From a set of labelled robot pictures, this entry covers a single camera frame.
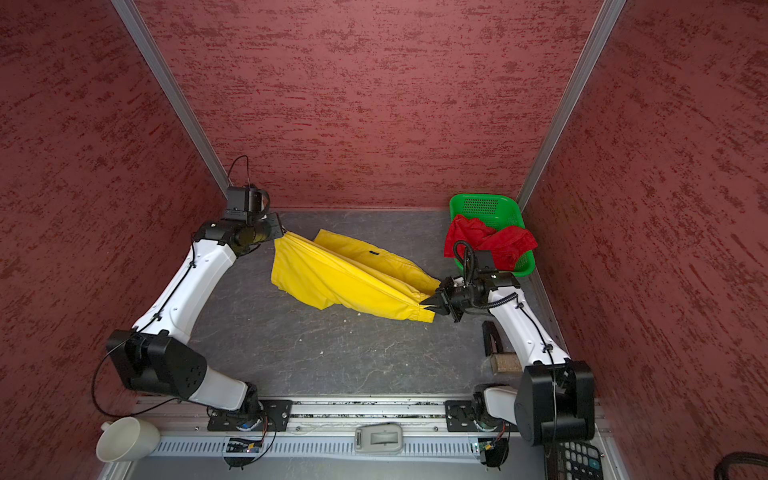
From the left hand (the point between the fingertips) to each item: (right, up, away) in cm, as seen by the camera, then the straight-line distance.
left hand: (272, 230), depth 82 cm
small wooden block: (+65, -36, -3) cm, 74 cm away
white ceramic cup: (-27, -48, -15) cm, 58 cm away
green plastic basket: (+77, +8, +34) cm, 84 cm away
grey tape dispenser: (+32, -50, -13) cm, 61 cm away
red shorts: (+72, -4, +17) cm, 74 cm away
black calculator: (+78, -54, -14) cm, 96 cm away
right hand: (+41, -20, -5) cm, 46 cm away
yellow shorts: (+18, -11, -2) cm, 21 cm away
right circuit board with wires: (+59, -55, -11) cm, 81 cm away
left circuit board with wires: (-4, -54, -9) cm, 55 cm away
